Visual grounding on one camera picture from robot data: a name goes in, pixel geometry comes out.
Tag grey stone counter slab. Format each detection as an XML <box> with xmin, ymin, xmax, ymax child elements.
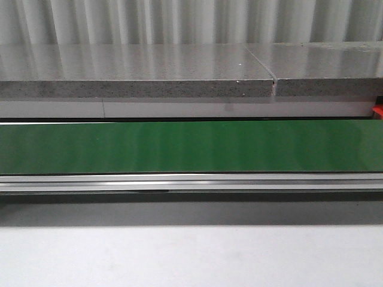
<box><xmin>1</xmin><ymin>42</ymin><xmax>382</xmax><ymax>99</ymax></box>

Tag aluminium conveyor side rail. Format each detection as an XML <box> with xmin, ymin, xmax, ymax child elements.
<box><xmin>1</xmin><ymin>172</ymin><xmax>382</xmax><ymax>203</ymax></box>

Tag green conveyor belt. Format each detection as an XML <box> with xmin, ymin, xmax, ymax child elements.
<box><xmin>1</xmin><ymin>120</ymin><xmax>382</xmax><ymax>175</ymax></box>

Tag red plastic object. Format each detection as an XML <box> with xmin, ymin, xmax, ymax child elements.
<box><xmin>372</xmin><ymin>96</ymin><xmax>383</xmax><ymax>120</ymax></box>

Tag white pleated curtain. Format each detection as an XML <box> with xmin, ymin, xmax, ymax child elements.
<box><xmin>1</xmin><ymin>1</ymin><xmax>382</xmax><ymax>44</ymax></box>

